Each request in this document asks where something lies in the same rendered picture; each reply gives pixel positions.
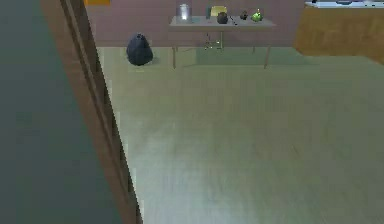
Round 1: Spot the dark blue garbage bag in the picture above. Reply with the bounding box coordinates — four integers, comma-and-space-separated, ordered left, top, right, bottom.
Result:
125, 32, 155, 67

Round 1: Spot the grey metal-legged table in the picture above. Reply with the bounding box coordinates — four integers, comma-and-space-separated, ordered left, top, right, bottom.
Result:
168, 15, 277, 70

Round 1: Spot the black round pot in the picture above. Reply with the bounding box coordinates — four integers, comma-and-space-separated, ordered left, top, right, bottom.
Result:
216, 11, 229, 25

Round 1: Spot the clear glass jar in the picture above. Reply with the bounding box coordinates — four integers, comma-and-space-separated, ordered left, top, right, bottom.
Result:
176, 3, 193, 24

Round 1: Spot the yellow box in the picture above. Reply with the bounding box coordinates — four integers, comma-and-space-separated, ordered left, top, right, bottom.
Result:
210, 5, 228, 17

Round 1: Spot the green apple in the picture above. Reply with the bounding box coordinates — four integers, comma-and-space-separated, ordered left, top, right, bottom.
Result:
250, 8, 264, 23

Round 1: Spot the orange framed picture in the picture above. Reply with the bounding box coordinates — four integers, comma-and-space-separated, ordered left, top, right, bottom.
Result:
83, 0, 111, 7

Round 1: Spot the wooden kitchen counter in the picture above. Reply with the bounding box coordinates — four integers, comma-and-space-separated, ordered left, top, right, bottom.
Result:
293, 0, 384, 66

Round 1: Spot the brown wooden door frame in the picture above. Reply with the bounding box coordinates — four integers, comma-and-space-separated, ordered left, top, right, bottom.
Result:
39, 0, 144, 224

